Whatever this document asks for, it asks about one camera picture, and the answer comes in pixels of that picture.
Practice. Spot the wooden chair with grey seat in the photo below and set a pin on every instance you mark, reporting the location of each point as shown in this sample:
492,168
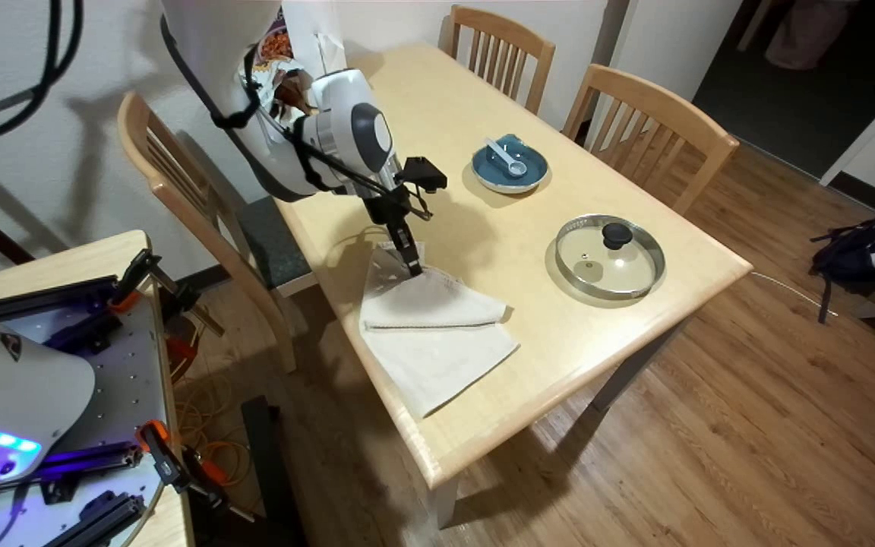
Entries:
205,231

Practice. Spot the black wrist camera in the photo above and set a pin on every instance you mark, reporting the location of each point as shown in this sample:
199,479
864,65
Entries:
423,173

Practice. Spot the orange and black clamp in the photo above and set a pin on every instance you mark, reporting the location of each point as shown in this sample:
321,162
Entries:
168,451

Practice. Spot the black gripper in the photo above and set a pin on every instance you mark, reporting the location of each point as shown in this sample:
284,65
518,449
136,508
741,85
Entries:
394,213

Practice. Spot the black stand leg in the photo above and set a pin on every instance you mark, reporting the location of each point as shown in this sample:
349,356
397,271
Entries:
271,475

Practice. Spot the white spoon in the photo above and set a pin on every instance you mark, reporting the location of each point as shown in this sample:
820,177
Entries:
508,155

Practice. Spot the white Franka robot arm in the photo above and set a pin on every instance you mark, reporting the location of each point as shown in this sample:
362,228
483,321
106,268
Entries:
257,92

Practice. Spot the white ribbed towel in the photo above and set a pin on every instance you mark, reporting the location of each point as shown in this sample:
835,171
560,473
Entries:
438,344

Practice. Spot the black bar clamp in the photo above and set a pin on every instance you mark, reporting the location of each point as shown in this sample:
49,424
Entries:
54,293

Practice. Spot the wooden slat-back dining chair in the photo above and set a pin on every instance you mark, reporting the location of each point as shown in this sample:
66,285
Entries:
508,41
660,116

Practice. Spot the glass pot lid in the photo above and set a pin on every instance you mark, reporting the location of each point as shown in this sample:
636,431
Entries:
598,268

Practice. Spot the blue ceramic bowl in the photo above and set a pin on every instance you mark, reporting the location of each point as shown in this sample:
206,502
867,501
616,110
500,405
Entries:
512,171

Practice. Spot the black bag with white label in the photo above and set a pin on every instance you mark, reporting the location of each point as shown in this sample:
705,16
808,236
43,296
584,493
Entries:
864,253

